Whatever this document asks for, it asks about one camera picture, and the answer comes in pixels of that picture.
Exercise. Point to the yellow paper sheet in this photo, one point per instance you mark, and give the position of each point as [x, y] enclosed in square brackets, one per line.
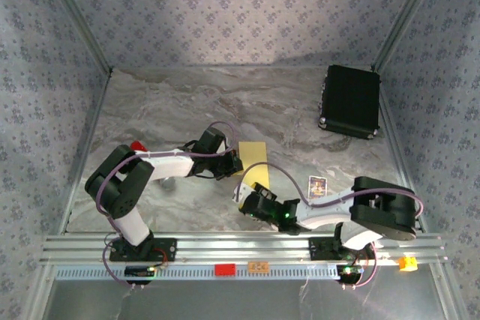
[255, 155]

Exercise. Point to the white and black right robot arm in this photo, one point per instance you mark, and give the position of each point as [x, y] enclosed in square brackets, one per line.
[326, 211]

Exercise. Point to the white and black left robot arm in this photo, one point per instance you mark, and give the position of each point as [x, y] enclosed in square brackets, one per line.
[168, 164]

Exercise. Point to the playing card box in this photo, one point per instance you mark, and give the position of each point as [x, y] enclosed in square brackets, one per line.
[317, 187]

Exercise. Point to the orange label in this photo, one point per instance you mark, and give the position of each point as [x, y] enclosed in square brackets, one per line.
[258, 267]

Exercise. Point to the red label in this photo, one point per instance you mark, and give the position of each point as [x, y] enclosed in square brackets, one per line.
[225, 270]

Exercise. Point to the small circuit board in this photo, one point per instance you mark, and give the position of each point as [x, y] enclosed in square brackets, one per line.
[138, 272]
[348, 271]

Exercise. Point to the black hard case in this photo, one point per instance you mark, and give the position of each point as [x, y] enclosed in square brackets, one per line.
[350, 100]

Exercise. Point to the orange plastic block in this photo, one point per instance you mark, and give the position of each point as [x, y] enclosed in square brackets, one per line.
[407, 263]

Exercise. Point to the aluminium mounting rail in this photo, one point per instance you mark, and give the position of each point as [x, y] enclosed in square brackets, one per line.
[243, 247]

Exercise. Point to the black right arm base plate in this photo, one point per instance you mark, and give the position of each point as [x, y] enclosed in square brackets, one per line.
[322, 249]

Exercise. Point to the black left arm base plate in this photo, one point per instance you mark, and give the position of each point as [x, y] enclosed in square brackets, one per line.
[168, 250]

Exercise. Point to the aluminium table side rail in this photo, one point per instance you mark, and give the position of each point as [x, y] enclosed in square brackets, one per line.
[405, 170]
[85, 147]

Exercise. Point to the aluminium frame post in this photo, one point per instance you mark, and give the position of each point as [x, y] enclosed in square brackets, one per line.
[78, 16]
[405, 16]

